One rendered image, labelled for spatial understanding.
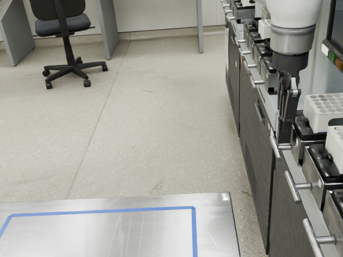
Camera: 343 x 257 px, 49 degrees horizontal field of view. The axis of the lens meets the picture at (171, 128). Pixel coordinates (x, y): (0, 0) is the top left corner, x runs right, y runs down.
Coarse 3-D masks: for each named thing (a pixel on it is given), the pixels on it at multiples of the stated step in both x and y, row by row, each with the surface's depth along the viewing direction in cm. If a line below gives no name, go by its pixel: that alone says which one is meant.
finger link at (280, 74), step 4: (280, 72) 86; (280, 76) 86; (280, 80) 86; (280, 84) 87; (280, 88) 87; (280, 92) 89; (280, 96) 89; (280, 100) 89; (280, 104) 89; (280, 108) 90; (280, 112) 90
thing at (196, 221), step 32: (224, 192) 71; (0, 224) 68; (32, 224) 68; (64, 224) 67; (96, 224) 66; (128, 224) 66; (160, 224) 65; (192, 224) 64; (224, 224) 64; (0, 256) 62; (32, 256) 61; (64, 256) 61; (96, 256) 60; (128, 256) 59; (160, 256) 59; (192, 256) 58; (224, 256) 58
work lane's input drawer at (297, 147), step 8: (296, 120) 92; (304, 120) 91; (296, 128) 91; (304, 128) 88; (272, 136) 98; (296, 136) 89; (304, 136) 86; (312, 136) 86; (320, 136) 86; (272, 144) 96; (288, 144) 94; (296, 144) 89; (304, 144) 86; (280, 152) 92; (296, 152) 89; (280, 160) 91; (296, 160) 90
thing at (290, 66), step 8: (280, 56) 80; (288, 56) 79; (296, 56) 79; (304, 56) 79; (280, 64) 81; (288, 64) 80; (296, 64) 79; (304, 64) 80; (288, 72) 81; (296, 72) 80; (288, 80) 81; (296, 80) 81; (288, 88) 83
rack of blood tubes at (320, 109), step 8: (312, 96) 92; (320, 96) 92; (328, 96) 92; (336, 96) 92; (304, 104) 93; (312, 104) 88; (320, 104) 89; (328, 104) 89; (336, 104) 87; (304, 112) 93; (312, 112) 87; (320, 112) 85; (328, 112) 84; (336, 112) 84; (312, 120) 87; (320, 120) 85; (328, 120) 85; (336, 120) 92; (312, 128) 87; (320, 128) 86
